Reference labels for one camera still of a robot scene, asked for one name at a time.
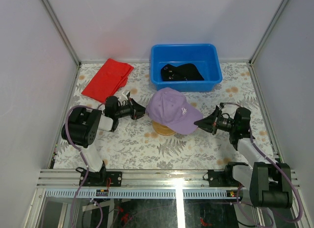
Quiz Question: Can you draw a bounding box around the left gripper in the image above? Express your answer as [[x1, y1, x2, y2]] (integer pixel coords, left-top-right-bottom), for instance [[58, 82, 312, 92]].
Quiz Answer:
[[115, 97, 151, 120]]

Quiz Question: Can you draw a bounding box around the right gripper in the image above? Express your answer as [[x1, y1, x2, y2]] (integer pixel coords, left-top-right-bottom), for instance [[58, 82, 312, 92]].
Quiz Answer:
[[194, 109, 237, 135]]

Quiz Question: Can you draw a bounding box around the purple LA baseball cap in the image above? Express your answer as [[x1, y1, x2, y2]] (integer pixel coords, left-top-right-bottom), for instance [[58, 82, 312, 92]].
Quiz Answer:
[[146, 87, 203, 135]]

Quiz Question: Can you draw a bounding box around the wooden hat stand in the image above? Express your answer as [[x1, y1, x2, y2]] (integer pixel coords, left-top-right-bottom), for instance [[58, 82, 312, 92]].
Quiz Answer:
[[152, 121, 176, 136]]

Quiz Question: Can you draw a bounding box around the black cap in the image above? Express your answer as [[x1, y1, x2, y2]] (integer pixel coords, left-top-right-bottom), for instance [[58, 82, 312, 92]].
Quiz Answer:
[[160, 63, 204, 81]]

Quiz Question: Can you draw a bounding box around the blue plastic bin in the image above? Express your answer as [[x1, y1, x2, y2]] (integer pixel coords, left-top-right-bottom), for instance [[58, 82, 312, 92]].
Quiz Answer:
[[150, 44, 223, 92]]

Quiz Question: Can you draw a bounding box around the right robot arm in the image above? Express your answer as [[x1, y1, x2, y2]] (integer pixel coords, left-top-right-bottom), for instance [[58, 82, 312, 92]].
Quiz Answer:
[[195, 103, 292, 208]]

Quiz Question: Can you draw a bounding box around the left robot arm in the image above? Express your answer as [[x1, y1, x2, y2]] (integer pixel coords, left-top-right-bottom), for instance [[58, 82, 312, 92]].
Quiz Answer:
[[61, 95, 146, 186]]

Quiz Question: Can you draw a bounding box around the floral table mat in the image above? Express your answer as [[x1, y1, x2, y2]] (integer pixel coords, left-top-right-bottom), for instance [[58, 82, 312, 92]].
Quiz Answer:
[[53, 62, 273, 170]]

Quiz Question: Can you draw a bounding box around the red folded cloth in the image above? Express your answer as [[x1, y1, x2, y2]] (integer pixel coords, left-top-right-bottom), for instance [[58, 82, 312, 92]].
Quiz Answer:
[[81, 58, 134, 102]]

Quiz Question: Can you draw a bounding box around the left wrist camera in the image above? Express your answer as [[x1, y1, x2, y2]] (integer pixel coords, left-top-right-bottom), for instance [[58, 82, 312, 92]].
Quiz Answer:
[[120, 90, 131, 100]]

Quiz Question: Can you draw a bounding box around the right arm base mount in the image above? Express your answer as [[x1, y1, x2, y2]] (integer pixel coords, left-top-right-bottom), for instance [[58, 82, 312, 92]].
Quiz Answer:
[[202, 162, 248, 187]]

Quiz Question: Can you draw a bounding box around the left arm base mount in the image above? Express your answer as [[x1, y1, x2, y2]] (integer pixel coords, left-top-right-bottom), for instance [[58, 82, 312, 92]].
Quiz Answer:
[[76, 165, 123, 188]]

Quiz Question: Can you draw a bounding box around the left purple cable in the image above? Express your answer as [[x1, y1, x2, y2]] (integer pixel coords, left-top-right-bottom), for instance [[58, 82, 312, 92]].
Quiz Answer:
[[62, 104, 106, 228]]

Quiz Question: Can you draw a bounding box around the aluminium front rail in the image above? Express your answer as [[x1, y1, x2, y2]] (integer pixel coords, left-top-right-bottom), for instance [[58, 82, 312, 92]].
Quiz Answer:
[[36, 169, 239, 199]]

